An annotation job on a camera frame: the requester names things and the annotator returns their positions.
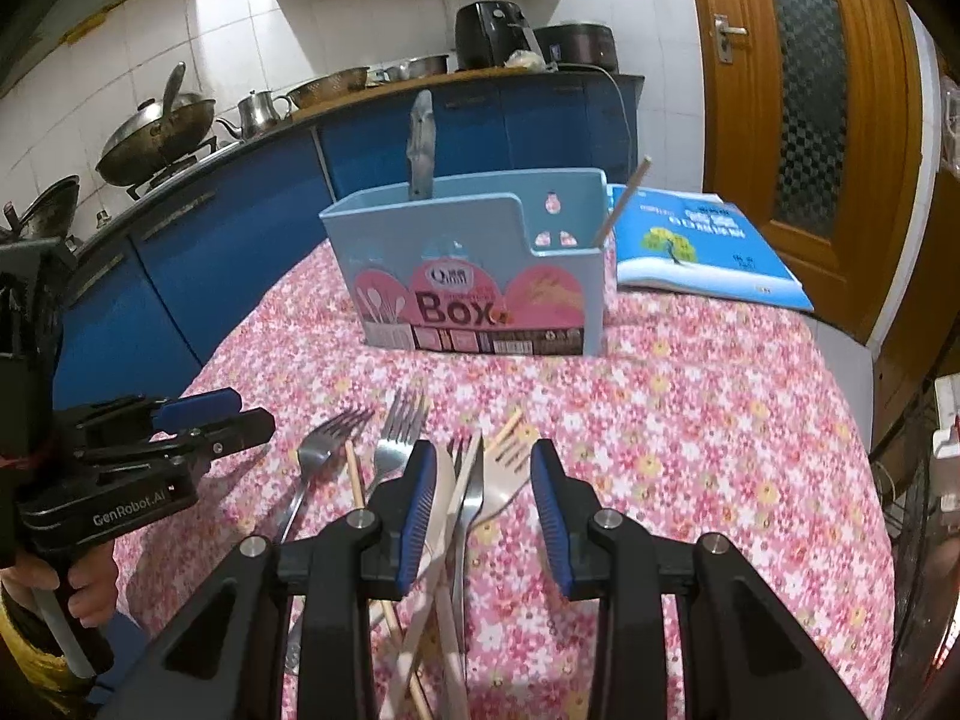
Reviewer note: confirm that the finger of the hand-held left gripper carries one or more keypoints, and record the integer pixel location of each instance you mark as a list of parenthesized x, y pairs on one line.
[(202, 405), (240, 431)]

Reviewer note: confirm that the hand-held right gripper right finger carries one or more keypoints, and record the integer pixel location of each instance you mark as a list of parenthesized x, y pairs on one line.
[(551, 517)]

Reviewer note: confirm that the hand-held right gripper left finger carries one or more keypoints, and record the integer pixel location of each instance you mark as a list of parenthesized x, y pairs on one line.
[(420, 510)]

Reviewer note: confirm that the beige spoon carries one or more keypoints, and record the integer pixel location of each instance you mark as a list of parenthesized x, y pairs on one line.
[(445, 495)]

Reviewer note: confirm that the steel table knife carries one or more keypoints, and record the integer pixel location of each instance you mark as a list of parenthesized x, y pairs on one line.
[(469, 510)]

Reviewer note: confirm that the beige plastic fork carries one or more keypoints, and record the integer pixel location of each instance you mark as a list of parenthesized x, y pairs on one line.
[(506, 480)]

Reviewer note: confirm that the light blue utensil holder box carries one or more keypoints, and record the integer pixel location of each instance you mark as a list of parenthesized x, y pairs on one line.
[(450, 255)]

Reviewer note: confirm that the person's left forearm yellow sleeve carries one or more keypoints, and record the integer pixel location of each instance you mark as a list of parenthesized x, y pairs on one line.
[(26, 660)]

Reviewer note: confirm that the person's left hand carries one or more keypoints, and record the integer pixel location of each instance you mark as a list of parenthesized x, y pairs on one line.
[(94, 589)]

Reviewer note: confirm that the pink floral tablecloth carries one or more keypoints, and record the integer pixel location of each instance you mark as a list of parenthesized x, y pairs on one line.
[(675, 405)]

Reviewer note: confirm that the gas stove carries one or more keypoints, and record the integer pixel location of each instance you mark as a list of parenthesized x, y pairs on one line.
[(176, 169)]

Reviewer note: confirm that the dark wok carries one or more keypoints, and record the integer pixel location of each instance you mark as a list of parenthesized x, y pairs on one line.
[(49, 210)]

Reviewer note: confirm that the steel wok with ladle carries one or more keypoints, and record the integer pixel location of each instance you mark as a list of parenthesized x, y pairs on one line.
[(157, 135)]

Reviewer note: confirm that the steel kettle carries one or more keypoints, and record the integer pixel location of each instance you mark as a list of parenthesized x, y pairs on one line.
[(259, 112)]

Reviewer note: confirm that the blue book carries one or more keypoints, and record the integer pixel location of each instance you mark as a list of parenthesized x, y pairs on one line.
[(712, 262)]

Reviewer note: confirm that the steel basin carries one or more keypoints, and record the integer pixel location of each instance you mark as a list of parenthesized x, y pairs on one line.
[(326, 88)]

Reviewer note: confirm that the grey kitchen knife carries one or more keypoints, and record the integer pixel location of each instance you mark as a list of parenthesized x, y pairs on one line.
[(421, 142)]

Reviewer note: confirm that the blue kitchen counter cabinet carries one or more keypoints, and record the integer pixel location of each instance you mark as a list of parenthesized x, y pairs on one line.
[(487, 135)]

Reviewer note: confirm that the steel pot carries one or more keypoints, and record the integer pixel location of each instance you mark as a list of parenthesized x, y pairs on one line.
[(420, 66)]

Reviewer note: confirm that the wooden door with glass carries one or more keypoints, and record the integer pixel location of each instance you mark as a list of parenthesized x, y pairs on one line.
[(739, 150)]

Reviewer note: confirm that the white plastic bag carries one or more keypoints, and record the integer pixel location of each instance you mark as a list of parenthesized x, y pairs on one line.
[(523, 58)]

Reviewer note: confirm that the black air fryer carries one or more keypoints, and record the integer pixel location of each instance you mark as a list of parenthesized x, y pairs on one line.
[(491, 34)]

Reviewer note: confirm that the black rice cooker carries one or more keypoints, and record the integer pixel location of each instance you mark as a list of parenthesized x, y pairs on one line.
[(577, 45)]

